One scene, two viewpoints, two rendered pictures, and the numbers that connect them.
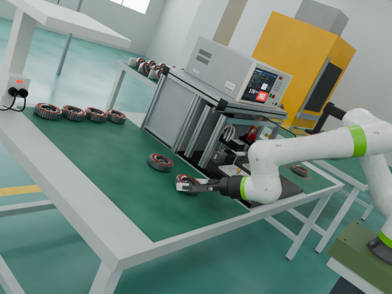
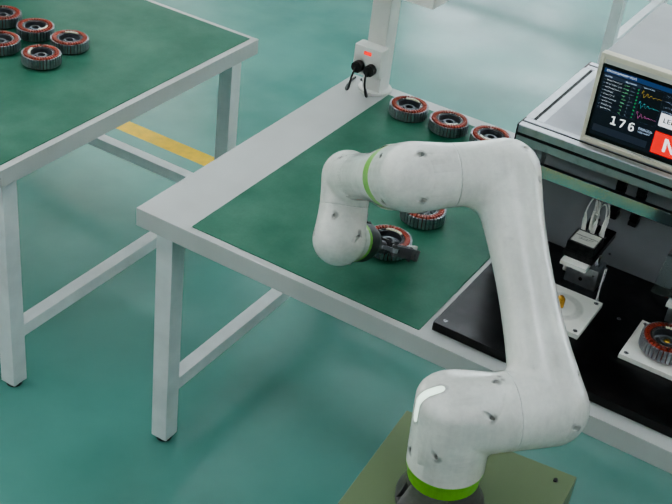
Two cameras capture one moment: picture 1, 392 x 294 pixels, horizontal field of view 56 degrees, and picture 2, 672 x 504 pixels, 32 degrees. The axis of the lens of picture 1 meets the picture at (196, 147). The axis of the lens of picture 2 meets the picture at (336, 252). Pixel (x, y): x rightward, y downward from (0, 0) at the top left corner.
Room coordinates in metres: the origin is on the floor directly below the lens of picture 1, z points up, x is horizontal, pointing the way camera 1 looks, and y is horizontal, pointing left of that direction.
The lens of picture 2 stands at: (1.09, -2.29, 2.24)
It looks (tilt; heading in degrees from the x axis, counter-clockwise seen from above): 34 degrees down; 85
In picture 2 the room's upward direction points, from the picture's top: 7 degrees clockwise
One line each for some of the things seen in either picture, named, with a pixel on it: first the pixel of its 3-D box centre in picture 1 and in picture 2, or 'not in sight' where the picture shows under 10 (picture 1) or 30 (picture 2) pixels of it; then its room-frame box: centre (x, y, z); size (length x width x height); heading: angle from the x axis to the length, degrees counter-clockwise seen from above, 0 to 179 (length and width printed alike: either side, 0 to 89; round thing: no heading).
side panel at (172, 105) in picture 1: (169, 113); not in sight; (1.83, 0.20, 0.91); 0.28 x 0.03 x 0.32; 57
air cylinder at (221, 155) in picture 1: (218, 156); (584, 270); (1.86, -0.13, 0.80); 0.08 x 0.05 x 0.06; 147
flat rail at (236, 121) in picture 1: (254, 122); (655, 213); (1.94, -0.23, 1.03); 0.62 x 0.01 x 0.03; 147
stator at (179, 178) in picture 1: (188, 184); (387, 242); (1.41, -0.03, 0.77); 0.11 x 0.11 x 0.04
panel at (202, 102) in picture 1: (224, 126); (664, 225); (2.02, -0.10, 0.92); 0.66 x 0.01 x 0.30; 147
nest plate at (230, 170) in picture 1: (237, 173); (558, 307); (1.78, -0.25, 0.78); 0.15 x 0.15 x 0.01; 57
